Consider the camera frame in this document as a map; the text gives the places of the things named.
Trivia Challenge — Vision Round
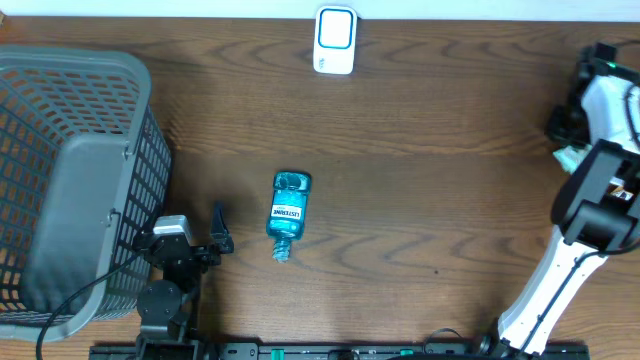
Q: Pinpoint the left black cable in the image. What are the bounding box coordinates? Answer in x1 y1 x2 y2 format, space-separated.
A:
35 247 146 360

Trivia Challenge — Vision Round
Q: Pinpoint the mint green wipes pack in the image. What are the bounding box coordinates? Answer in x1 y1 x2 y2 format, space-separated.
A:
553 145 591 174

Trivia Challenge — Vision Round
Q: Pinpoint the white barcode scanner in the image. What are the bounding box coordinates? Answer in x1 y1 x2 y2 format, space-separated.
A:
312 5 358 75

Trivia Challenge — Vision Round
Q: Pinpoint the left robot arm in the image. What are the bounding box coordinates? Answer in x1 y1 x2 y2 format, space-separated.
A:
133 202 234 360

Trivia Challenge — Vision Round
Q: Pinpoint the teal mouthwash bottle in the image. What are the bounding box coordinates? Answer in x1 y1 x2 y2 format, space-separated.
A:
266 171 312 263

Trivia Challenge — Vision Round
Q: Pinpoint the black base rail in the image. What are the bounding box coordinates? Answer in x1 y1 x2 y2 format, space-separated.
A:
88 329 591 360

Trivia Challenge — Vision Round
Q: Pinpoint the grey plastic shopping basket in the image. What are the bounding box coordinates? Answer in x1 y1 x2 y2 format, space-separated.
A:
1 45 172 341

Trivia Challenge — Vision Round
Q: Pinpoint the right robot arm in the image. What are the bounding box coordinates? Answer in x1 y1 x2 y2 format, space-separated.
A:
472 43 639 359

